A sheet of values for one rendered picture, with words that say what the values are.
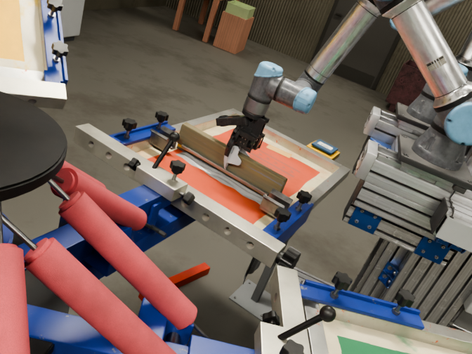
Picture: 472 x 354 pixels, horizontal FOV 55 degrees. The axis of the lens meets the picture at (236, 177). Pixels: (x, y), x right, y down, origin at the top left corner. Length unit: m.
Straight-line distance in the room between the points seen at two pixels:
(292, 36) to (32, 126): 8.60
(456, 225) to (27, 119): 1.10
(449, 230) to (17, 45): 1.32
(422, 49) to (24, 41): 1.09
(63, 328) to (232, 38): 7.11
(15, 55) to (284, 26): 8.01
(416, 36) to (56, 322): 1.02
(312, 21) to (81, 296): 8.65
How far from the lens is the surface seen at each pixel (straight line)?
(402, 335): 1.21
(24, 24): 1.52
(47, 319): 0.83
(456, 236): 1.41
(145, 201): 1.09
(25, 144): 0.66
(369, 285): 1.93
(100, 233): 0.73
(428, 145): 1.45
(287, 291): 0.99
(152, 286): 0.77
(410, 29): 1.26
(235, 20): 7.68
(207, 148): 1.50
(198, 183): 1.41
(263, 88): 1.35
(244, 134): 1.40
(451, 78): 1.28
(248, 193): 1.44
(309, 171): 1.79
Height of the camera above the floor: 1.64
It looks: 27 degrees down
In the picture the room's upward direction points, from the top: 20 degrees clockwise
